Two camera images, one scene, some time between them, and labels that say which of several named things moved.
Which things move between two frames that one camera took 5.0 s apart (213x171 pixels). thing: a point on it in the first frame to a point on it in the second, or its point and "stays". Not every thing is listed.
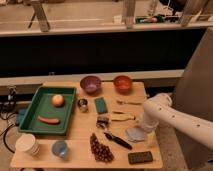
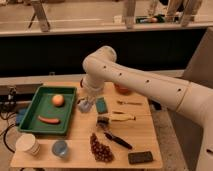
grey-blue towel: [135, 134] to [84, 105]
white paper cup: [27, 142] stays
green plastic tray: [42, 105] stays
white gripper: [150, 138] to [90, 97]
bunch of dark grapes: [102, 153] stays
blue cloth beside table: [20, 115] stays
